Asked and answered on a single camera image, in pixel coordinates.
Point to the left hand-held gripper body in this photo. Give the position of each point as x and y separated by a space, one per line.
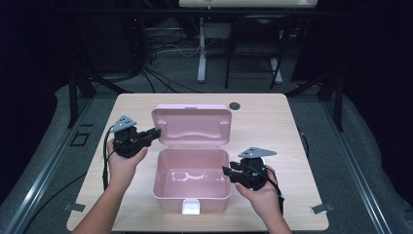
128 143

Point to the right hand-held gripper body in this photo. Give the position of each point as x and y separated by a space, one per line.
255 174

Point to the pink storage box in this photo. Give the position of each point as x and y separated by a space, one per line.
191 182

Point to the person's right hand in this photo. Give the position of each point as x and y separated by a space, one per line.
264 200

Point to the person's left hand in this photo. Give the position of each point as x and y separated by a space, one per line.
121 170

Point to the dark round table grommet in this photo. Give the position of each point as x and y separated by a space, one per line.
234 106

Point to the black metal stand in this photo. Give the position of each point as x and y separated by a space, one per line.
338 104
73 100

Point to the white desk leg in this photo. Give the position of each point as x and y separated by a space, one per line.
202 58
276 70

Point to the grey under-desk box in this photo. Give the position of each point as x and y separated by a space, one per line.
217 31

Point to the black chair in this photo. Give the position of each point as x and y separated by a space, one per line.
256 32

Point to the white desk top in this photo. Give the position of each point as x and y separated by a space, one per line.
246 3

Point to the grey metal table bracket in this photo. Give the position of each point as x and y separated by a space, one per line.
74 207
322 208

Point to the aluminium floor rail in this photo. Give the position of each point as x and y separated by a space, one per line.
42 177
354 169

